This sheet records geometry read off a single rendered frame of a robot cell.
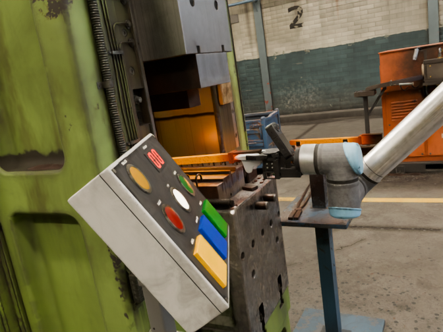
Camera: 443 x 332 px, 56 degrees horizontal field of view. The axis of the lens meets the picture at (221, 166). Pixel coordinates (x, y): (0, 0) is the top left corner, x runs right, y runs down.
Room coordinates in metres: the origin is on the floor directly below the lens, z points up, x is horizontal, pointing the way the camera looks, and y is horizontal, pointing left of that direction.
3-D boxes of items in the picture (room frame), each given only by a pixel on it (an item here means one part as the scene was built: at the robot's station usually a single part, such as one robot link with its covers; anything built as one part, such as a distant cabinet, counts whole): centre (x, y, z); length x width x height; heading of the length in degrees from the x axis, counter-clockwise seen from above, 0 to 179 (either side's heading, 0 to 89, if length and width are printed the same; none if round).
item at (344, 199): (1.15, -0.34, 0.90); 0.12 x 0.09 x 0.12; 148
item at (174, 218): (0.64, 0.09, 1.09); 0.05 x 0.03 x 0.04; 152
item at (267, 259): (1.43, 0.14, 0.69); 0.56 x 0.38 x 0.45; 62
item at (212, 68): (1.38, 0.16, 1.32); 0.42 x 0.20 x 0.10; 62
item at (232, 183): (1.38, 0.16, 0.96); 0.42 x 0.20 x 0.09; 62
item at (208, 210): (0.84, 0.03, 1.01); 0.07 x 0.05 x 0.07; 177
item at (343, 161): (1.14, -0.33, 1.02); 0.12 x 0.09 x 0.10; 62
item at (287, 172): (1.22, -0.18, 1.01); 0.12 x 0.08 x 0.09; 62
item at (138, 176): (0.64, 0.13, 1.16); 0.05 x 0.03 x 0.04; 152
